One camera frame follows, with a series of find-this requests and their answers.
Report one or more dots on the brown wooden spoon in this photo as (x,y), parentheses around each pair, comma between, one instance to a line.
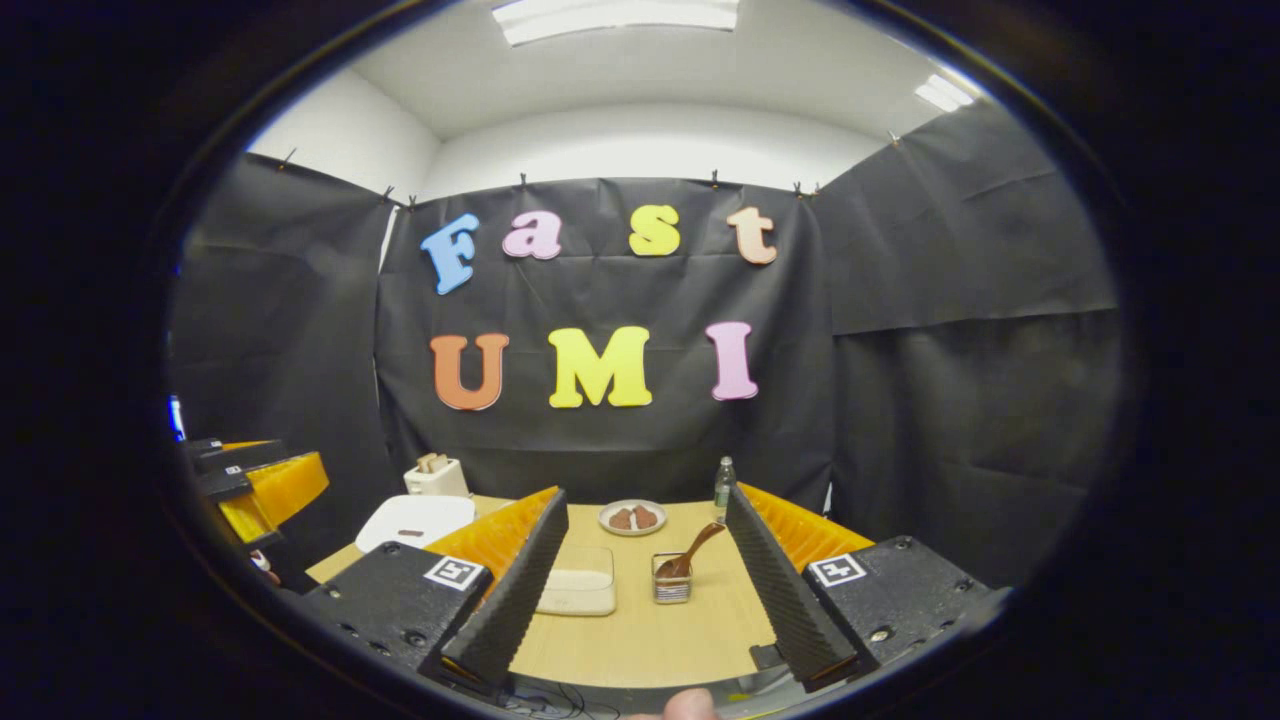
(700,545)

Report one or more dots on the black backdrop cloth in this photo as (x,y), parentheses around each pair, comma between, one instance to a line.
(900,400)

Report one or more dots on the green label water bottle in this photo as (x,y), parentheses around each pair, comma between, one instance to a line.
(724,490)

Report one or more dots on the small ceiling light panel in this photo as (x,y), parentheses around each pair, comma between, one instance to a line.
(943,92)

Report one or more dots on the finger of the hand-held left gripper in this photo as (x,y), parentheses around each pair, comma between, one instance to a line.
(225,482)
(205,446)

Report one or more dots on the white toaster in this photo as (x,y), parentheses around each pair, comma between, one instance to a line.
(437,483)

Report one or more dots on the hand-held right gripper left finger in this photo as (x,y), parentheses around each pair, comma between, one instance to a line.
(515,600)

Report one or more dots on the white round plate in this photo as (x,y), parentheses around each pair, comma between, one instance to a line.
(632,533)

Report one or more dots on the brown meat piece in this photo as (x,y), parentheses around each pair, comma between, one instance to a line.
(646,517)
(621,519)

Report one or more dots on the white rice cooker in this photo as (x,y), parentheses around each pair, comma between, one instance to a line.
(415,520)

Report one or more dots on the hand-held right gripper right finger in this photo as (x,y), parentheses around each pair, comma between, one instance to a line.
(775,590)

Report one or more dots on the clear container of rice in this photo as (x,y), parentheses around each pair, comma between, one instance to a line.
(580,590)

